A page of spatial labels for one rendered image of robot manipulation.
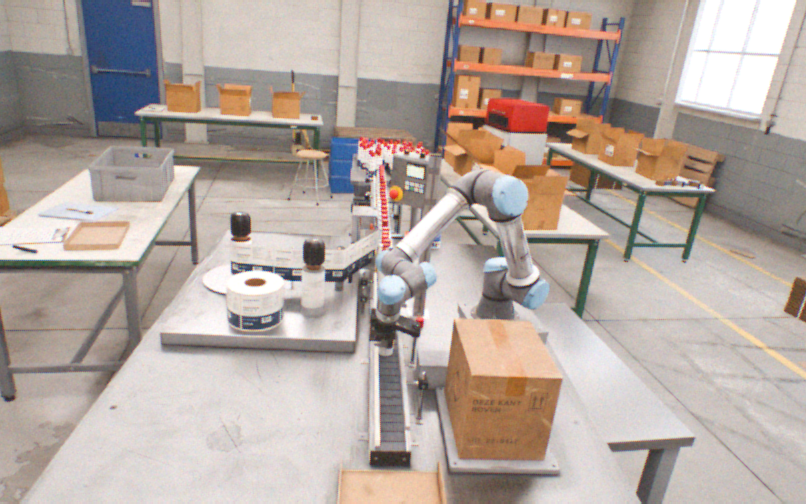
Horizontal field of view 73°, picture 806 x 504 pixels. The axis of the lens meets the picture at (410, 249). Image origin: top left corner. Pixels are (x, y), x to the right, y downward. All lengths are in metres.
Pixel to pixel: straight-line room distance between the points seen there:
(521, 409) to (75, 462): 1.14
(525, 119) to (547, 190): 3.89
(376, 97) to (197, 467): 8.47
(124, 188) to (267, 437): 2.42
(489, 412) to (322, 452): 0.46
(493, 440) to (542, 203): 2.37
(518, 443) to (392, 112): 8.47
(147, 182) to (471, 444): 2.75
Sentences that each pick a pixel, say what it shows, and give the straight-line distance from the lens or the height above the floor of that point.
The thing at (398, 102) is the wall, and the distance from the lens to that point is 9.70.
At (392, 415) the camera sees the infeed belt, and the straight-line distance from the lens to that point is 1.65.
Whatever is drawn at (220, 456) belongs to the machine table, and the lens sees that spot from 1.61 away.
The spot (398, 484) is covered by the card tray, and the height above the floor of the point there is 0.83.
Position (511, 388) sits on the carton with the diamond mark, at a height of 1.08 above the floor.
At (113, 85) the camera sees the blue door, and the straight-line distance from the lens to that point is 9.88.
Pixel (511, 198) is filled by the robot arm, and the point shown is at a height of 1.47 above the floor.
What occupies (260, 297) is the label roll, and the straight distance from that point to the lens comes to 1.97.
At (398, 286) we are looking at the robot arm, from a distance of 1.56.
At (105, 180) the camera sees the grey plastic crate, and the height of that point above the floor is 0.93.
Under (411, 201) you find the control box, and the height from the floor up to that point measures 1.31.
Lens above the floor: 1.89
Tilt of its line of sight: 21 degrees down
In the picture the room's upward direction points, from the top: 6 degrees clockwise
